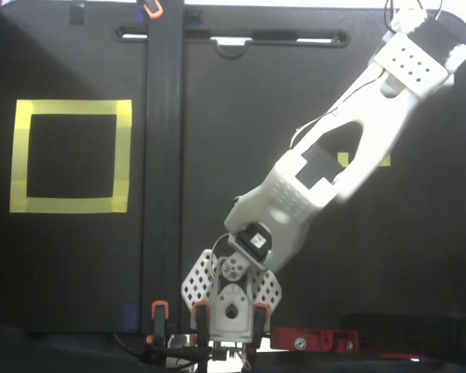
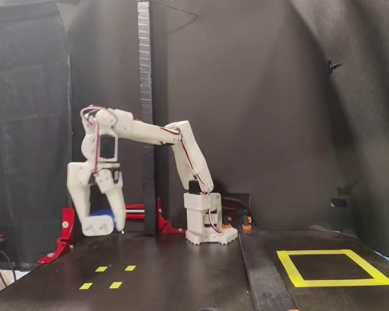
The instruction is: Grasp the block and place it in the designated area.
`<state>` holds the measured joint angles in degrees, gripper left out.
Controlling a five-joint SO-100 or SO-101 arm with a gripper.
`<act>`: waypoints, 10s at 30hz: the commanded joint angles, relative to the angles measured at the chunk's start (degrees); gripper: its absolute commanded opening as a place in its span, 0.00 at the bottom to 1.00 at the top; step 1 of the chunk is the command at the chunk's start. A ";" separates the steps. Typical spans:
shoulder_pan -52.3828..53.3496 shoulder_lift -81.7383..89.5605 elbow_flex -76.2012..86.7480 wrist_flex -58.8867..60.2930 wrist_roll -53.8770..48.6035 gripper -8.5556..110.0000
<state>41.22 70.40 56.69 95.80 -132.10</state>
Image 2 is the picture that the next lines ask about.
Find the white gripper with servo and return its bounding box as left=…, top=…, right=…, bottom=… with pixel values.
left=67, top=161, right=126, bottom=231

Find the blue and white charger block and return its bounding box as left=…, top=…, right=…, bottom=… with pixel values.
left=81, top=209, right=118, bottom=236

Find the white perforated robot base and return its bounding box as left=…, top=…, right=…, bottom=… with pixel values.
left=185, top=226, right=238, bottom=246

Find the red screw clamp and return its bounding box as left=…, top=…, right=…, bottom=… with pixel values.
left=125, top=203, right=147, bottom=224

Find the black flat strip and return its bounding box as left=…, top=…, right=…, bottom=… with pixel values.
left=238, top=231, right=298, bottom=311

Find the yellow tape square outline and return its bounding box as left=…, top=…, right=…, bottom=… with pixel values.
left=276, top=248, right=389, bottom=288

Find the red metal corner bracket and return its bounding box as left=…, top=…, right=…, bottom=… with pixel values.
left=38, top=207, right=75, bottom=264
left=156, top=196, right=187, bottom=235

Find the red white servo cable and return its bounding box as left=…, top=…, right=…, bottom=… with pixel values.
left=80, top=105, right=117, bottom=178

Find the black power cable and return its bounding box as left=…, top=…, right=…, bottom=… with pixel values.
left=222, top=196, right=262, bottom=227

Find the black foam board post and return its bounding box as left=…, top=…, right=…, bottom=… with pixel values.
left=137, top=0, right=158, bottom=236

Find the thin black wire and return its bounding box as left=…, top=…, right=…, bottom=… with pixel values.
left=150, top=1, right=200, bottom=35

